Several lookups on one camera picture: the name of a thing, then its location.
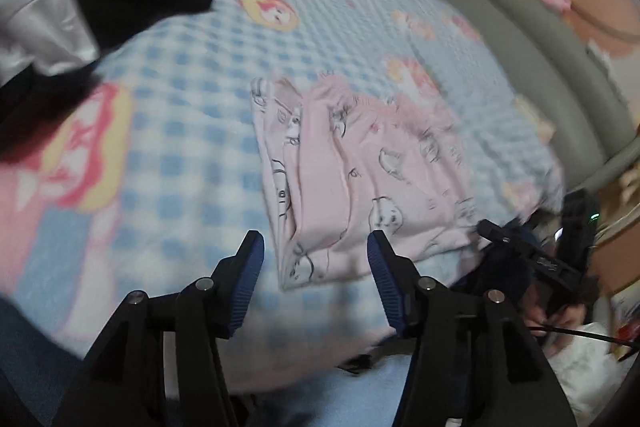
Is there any pink cartoon print garment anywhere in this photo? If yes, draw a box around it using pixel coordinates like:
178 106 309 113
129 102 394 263
250 75 476 289

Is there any blue checkered cartoon blanket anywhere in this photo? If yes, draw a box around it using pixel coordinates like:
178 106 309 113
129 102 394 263
1 0 565 421

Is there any black and white garment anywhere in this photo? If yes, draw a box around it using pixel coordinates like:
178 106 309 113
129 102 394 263
1 0 214 161

